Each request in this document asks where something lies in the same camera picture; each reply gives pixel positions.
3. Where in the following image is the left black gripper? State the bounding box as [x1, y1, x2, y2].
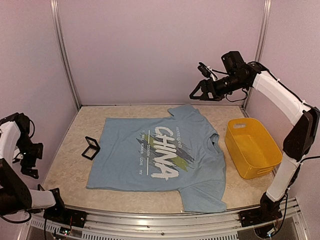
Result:
[15, 132, 43, 179]

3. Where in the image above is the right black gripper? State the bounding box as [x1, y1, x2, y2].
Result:
[190, 72, 248, 101]

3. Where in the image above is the black brooch case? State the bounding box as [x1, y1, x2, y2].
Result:
[81, 136, 101, 161]
[37, 184, 45, 191]

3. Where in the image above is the light blue printed t-shirt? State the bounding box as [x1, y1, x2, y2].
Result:
[86, 104, 227, 213]

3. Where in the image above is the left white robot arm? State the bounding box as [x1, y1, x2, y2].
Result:
[0, 112, 70, 224]

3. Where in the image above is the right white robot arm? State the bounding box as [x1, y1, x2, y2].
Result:
[189, 51, 320, 222]

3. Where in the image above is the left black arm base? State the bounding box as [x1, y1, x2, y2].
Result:
[43, 188, 87, 228]

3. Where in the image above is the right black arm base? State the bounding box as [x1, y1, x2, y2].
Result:
[238, 193, 285, 227]

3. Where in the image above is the yellow plastic basket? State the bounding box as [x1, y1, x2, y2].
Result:
[224, 117, 283, 180]

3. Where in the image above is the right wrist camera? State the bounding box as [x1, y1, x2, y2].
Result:
[197, 62, 218, 81]

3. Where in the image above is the front aluminium rail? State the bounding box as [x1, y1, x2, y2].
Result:
[18, 198, 310, 240]

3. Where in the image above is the right aluminium frame post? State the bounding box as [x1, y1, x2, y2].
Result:
[243, 0, 272, 111]

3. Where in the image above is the aluminium frame post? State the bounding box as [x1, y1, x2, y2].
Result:
[243, 0, 272, 111]
[50, 0, 82, 111]

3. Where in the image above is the left aluminium frame post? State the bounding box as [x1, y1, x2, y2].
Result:
[50, 0, 82, 111]

